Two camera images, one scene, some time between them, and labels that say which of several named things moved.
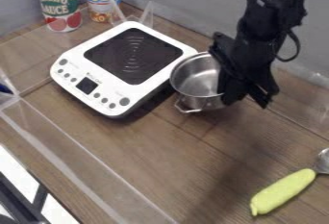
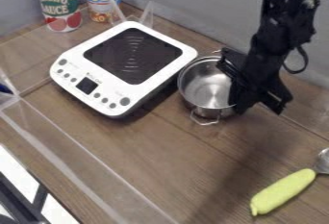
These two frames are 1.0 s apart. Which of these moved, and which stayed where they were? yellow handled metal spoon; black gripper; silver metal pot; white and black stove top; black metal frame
Moved: black gripper; silver metal pot
Stayed: white and black stove top; yellow handled metal spoon; black metal frame
